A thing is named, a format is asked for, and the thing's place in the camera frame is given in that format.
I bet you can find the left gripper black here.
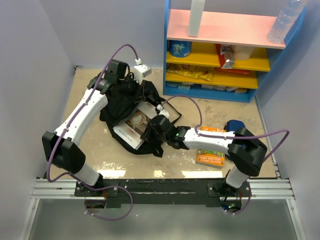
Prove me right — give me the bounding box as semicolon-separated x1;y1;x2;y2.
117;74;146;104

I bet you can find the black student backpack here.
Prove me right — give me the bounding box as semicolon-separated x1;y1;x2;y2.
99;79;166;158

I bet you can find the white coffee cover book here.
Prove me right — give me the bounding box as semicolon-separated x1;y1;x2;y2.
112;101;157;150

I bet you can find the orange treehouse book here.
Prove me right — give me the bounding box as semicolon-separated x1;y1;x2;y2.
195;126;227;169

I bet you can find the blue pencil case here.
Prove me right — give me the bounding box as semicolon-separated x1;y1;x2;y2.
224;119;246;132

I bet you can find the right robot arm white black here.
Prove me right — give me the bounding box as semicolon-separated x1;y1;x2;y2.
141;115;268;197

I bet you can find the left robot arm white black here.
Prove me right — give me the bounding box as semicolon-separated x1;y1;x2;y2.
42;59;152;196

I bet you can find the yellow chips bag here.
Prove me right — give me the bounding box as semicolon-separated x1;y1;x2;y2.
166;63;214;82

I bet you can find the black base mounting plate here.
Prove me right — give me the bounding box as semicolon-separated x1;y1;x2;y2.
74;178;252;210

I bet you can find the blue round tin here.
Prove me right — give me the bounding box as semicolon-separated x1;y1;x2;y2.
168;40;192;58

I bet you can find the red flat packet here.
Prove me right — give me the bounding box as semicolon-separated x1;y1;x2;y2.
215;67;251;75

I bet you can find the colourful wooden shelf unit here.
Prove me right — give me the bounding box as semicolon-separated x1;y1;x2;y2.
163;0;306;103

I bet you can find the white tall bottle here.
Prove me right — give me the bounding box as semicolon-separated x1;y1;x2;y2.
187;0;206;38

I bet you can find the white plastic tub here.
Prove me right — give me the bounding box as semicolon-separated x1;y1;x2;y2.
231;45;255;61

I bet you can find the clear plastic water bottle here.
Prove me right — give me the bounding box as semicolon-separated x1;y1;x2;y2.
267;0;307;44

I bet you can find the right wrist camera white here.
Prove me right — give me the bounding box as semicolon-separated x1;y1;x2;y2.
156;104;170;119

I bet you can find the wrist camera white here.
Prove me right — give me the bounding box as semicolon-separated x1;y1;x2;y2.
156;104;170;119
131;58;152;85

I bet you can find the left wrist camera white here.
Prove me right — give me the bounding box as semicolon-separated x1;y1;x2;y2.
131;58;152;85

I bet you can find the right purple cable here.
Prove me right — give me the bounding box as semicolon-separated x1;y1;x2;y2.
161;95;291;216

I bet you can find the purple cable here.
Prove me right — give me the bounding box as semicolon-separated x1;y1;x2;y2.
46;43;134;221
161;95;291;216

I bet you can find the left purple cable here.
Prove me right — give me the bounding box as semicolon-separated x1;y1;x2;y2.
46;43;134;221

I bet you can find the aluminium rail frame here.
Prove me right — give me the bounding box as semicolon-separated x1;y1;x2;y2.
18;159;306;240

